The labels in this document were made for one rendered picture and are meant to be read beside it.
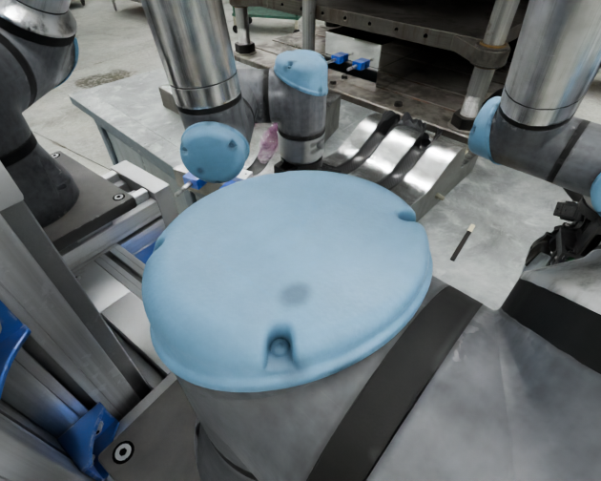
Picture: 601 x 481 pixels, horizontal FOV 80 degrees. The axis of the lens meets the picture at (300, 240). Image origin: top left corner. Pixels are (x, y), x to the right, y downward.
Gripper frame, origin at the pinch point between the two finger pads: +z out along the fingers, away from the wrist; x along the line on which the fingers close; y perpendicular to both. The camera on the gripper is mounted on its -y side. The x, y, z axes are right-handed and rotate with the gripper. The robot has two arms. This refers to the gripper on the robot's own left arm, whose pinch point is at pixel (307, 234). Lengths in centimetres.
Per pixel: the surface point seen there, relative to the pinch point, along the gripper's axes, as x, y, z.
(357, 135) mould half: -8.6, -32.4, -6.5
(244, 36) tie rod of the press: -107, -91, -2
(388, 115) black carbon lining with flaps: -4.5, -40.5, -9.8
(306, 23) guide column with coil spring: -68, -88, -13
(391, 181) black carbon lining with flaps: 6.6, -23.7, -3.2
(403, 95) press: -23, -92, 6
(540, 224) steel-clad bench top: 38, -41, 5
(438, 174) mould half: 14.9, -29.1, -5.9
